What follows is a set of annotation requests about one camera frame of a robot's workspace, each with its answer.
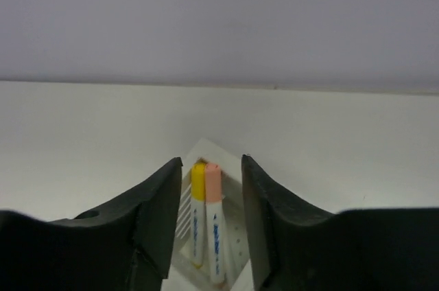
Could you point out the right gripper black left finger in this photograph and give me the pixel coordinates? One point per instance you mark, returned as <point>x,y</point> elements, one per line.
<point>125,243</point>

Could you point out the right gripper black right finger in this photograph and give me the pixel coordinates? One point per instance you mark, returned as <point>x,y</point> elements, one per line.
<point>295,245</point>

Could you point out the salmon capped white marker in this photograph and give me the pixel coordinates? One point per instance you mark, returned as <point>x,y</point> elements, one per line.
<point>214,223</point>

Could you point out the yellow capped white marker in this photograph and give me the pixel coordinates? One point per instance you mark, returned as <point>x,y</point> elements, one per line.
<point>197,213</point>

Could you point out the white two-compartment pen holder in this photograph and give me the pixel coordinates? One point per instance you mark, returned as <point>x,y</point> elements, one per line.
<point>183,274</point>

